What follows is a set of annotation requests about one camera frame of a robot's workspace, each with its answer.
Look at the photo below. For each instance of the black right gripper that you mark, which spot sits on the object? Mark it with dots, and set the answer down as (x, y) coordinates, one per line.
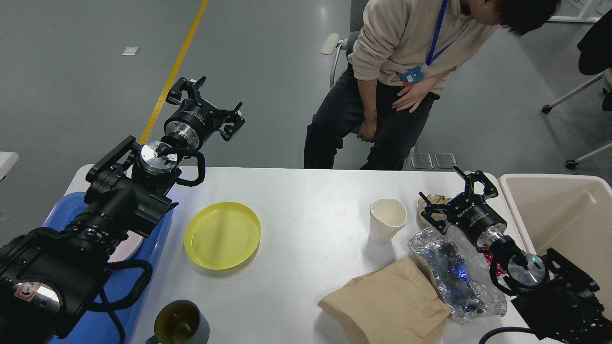
(471, 217)

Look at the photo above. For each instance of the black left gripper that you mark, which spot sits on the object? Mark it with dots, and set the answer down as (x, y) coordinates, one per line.
(196, 119)

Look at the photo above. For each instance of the yellow plastic plate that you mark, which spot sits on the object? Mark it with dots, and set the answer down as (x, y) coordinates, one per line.
(222, 236)

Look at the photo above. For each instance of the dark teal mug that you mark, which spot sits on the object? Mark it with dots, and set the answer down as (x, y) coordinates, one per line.
(180, 322)

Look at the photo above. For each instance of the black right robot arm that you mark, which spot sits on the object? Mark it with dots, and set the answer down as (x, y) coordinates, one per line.
(554, 297)

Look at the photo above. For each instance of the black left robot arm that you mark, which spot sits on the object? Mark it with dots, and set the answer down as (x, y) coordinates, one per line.
(50, 279)

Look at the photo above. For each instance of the crumpled brown paper ball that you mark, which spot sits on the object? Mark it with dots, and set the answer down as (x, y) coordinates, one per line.
(434, 199)

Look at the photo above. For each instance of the white paper cup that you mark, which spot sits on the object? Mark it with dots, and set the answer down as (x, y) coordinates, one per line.
(387, 217)

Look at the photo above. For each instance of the crumpled silver foil wrapper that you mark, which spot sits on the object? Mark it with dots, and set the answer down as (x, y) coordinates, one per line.
(459, 273)

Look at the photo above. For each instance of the red wrapper piece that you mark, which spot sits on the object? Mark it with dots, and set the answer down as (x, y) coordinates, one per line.
(488, 257)

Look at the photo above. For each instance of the brown paper bag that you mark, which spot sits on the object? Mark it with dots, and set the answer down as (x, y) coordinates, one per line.
(393, 305)

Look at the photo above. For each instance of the beige plastic bin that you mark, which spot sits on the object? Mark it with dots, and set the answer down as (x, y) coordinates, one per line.
(569, 213)

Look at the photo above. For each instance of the seated person beige sweater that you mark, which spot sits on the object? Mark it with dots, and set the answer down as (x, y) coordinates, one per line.
(399, 66)

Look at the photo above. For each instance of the pink plate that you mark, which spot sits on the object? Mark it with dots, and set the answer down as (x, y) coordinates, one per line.
(127, 248)

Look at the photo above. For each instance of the white office chair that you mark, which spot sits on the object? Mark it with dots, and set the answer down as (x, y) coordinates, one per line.
(334, 45)

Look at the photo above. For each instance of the white side table edge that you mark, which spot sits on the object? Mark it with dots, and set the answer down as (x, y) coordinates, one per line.
(7, 161)

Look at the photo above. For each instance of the white desk frame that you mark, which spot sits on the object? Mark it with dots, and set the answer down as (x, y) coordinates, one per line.
(581, 11)

